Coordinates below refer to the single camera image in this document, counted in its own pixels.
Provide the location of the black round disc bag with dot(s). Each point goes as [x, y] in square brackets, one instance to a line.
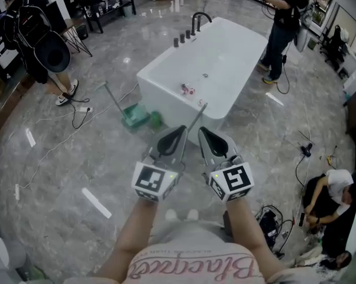
[52, 55]

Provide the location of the white power strip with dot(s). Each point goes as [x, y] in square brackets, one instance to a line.
[17, 191]
[85, 109]

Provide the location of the red white bath toy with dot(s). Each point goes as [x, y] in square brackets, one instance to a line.
[192, 91]
[184, 88]

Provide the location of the person's white printed shirt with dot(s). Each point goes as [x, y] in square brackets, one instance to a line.
[195, 247]

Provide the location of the person's white shoe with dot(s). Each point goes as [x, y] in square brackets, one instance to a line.
[171, 214]
[193, 214]

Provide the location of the small green bin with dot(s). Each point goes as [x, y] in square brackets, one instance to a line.
[311, 43]

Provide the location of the person's left white shoe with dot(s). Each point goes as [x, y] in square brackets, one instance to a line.
[171, 214]

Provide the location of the person's left forearm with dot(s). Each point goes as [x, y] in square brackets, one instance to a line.
[136, 229]

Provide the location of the black tub knob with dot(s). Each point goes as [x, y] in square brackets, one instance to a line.
[176, 43]
[182, 38]
[188, 34]

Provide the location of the black bathtub faucet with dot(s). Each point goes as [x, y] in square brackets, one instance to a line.
[202, 13]

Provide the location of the person's right white shoe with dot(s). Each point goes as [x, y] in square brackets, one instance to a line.
[193, 214]

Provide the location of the black office chair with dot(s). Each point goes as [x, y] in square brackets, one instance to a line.
[334, 46]

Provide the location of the smartphone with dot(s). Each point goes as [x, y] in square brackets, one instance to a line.
[301, 219]

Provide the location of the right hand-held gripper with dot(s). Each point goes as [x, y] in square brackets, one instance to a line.
[232, 180]

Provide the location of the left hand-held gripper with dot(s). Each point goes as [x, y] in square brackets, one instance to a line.
[150, 177]

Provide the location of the small grey bin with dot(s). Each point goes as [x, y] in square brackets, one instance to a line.
[128, 11]

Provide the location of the green plastic bottle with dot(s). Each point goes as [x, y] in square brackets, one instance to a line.
[156, 119]

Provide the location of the white bathtub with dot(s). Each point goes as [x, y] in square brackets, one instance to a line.
[213, 58]

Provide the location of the person's right forearm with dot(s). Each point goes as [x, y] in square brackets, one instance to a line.
[246, 226]

